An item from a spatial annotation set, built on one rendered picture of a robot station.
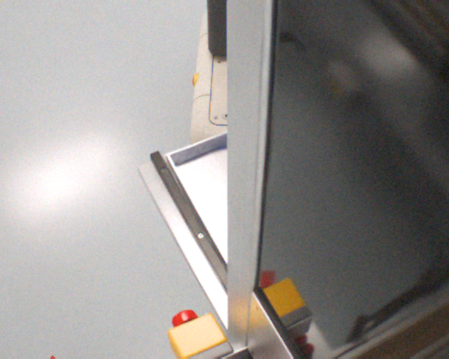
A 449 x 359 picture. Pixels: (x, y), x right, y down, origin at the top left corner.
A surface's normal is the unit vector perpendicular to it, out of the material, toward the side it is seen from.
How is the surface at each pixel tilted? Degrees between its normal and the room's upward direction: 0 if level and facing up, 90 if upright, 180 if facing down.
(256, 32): 90
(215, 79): 0
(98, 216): 0
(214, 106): 0
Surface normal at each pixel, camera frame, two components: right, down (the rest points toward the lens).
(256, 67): -0.89, 0.37
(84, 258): 0.00, -0.58
